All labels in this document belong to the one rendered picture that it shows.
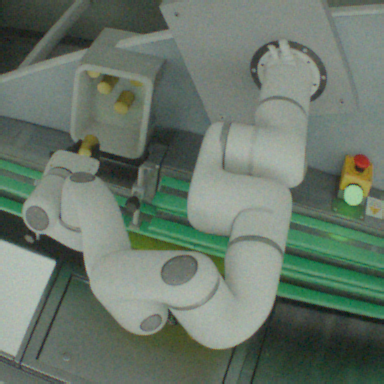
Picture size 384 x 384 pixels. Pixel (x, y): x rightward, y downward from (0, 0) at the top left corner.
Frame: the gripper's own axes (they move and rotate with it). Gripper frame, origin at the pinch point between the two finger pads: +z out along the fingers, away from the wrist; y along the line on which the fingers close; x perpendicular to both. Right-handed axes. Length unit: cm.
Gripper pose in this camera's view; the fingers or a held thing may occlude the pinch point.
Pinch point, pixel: (85, 151)
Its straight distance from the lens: 155.0
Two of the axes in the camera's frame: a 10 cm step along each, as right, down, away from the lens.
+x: 1.9, -8.5, -4.9
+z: 2.0, -4.5, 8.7
